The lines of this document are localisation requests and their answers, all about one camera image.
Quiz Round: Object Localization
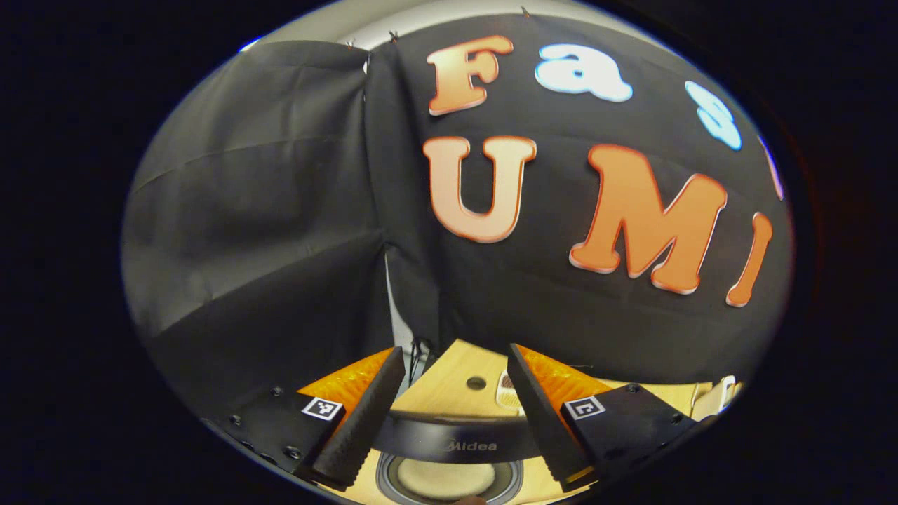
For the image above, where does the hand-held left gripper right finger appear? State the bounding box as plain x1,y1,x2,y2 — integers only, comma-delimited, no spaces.
507,343,706,493

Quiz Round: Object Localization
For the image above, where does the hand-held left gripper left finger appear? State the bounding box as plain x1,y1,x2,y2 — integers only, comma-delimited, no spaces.
203,345,406,492

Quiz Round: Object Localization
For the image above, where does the dark grey rice cooker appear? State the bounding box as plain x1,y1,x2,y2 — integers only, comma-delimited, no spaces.
372,409,542,505

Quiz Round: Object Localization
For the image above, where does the white rice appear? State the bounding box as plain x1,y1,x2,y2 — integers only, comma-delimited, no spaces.
398,459,496,500

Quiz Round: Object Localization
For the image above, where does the white divided bean dish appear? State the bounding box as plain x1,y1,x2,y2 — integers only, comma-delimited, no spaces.
495,370,525,411

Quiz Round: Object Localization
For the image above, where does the white toaster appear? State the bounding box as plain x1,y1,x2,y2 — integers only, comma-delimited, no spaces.
691,375,744,422

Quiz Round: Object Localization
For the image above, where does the black backdrop cloth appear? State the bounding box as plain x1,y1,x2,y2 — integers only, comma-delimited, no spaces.
121,13,793,422

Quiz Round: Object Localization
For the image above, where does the black power cable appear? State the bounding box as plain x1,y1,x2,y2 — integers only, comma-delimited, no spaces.
409,337,437,383

